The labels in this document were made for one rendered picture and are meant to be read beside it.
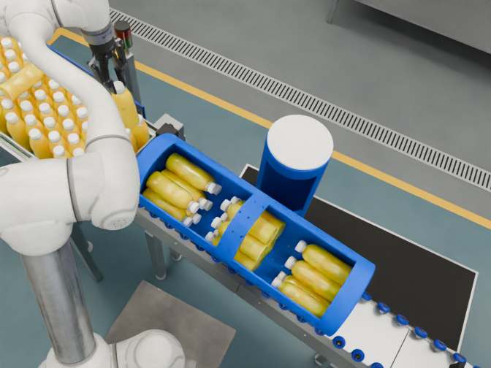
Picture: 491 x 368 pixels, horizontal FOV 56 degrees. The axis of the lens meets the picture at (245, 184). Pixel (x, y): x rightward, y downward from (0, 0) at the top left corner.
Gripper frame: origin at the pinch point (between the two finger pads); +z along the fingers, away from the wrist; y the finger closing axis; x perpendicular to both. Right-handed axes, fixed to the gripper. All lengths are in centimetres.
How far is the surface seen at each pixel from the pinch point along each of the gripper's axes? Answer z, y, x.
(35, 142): 32.0, -25.8, 27.3
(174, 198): 28.0, -12.1, -31.6
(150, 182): 27.7, -12.7, -20.8
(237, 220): 20, -8, -56
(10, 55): 30, -4, 66
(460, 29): 137, 255, -66
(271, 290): 31, -17, -77
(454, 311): 137, 60, -154
